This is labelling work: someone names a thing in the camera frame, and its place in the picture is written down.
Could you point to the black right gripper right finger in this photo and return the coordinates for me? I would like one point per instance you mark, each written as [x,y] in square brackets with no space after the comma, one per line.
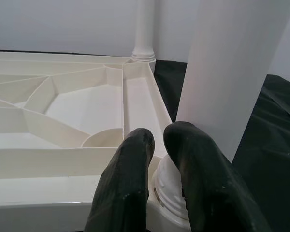
[207,183]

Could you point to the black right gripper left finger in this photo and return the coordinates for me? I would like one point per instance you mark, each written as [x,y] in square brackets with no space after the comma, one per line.
[125,183]

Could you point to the white plastic children table top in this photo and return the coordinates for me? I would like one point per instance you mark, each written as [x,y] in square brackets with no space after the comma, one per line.
[62,116]

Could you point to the white plastic screw-in table leg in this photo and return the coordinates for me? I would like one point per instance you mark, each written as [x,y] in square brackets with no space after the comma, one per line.
[232,72]
[143,24]

